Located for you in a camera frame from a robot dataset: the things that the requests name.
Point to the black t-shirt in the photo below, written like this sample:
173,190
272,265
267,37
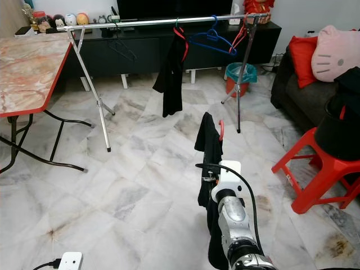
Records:
171,84
209,146

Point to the red plastic clothes hanger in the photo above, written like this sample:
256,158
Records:
221,129

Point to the red hanger with green hook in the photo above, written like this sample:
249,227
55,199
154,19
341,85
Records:
184,48

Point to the thin red clothes hanger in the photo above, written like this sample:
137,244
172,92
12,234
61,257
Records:
239,36

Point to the blue clothes hanger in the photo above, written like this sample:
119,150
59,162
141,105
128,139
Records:
214,32

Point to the black clothes hanger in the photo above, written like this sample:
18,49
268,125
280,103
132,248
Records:
122,48

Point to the red plastic stool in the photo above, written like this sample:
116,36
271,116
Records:
315,180

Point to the red bin with teal bag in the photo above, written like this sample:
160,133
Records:
239,73

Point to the dark grey sofa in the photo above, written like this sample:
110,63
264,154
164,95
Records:
295,95

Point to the black laundry basket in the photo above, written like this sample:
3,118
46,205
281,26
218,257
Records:
337,140

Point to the red cushion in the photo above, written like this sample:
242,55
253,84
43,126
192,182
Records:
302,59

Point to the silver metal clothes rack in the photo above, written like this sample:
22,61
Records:
146,23

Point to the white tissue pack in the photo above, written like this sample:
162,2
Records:
235,14

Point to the black television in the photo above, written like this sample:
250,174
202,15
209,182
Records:
174,8

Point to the pink cat face pillow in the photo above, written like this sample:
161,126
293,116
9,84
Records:
337,53

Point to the red doll figure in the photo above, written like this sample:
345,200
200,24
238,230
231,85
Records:
259,5

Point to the green mug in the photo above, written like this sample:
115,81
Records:
114,18

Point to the white egg toy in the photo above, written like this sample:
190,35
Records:
70,19

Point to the white box black lid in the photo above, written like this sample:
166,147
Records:
23,31

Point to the black mouse toy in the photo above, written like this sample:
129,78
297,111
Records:
58,21

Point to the red lid jar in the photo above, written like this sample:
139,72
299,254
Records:
40,21

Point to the gold trophy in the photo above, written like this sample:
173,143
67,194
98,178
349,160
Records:
28,8

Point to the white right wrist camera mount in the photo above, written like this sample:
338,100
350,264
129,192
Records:
229,175

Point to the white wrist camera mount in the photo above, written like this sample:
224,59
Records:
71,262
229,175

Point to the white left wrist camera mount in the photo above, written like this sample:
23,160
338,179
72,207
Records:
71,262

